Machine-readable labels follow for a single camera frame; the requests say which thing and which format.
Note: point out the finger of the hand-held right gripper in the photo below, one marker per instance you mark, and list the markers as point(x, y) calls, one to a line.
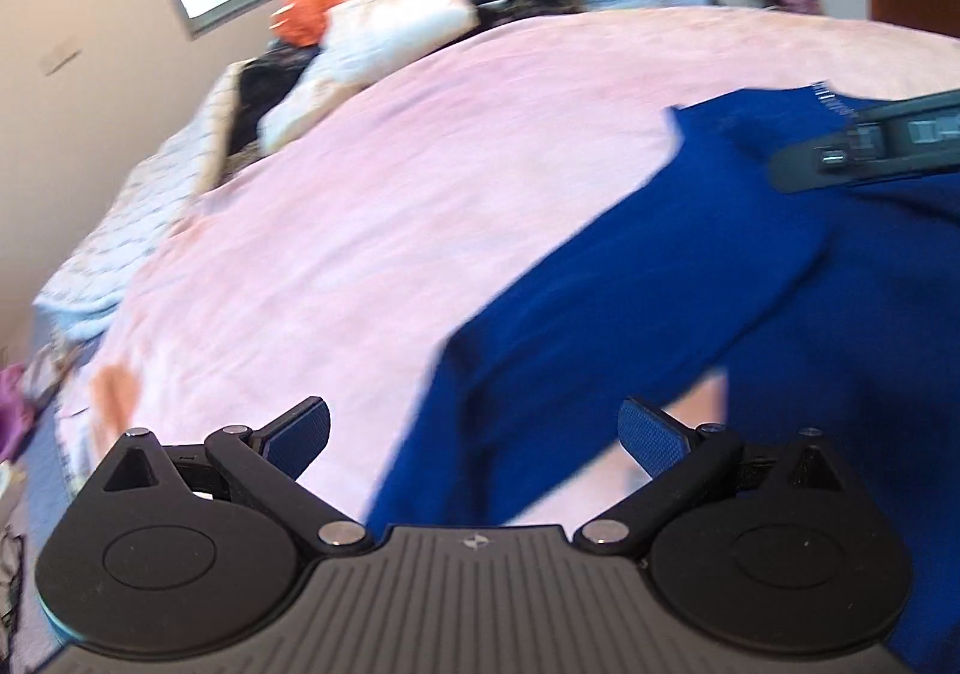
point(806, 165)

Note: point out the purple cloth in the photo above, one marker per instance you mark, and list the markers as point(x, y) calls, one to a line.
point(19, 404)

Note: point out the blue knit sweater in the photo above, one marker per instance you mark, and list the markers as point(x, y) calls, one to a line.
point(675, 269)

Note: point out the pink blanket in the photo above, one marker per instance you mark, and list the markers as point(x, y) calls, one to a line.
point(412, 194)

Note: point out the white pillow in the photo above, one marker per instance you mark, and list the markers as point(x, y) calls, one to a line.
point(375, 36)

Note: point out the white patterned bedsheet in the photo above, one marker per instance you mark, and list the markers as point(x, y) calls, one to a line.
point(127, 224)

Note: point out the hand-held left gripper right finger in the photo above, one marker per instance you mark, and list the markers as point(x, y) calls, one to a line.
point(651, 438)

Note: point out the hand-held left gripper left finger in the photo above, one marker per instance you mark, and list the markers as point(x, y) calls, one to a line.
point(298, 435)

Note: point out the black cloth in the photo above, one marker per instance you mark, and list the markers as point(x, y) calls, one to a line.
point(262, 89)

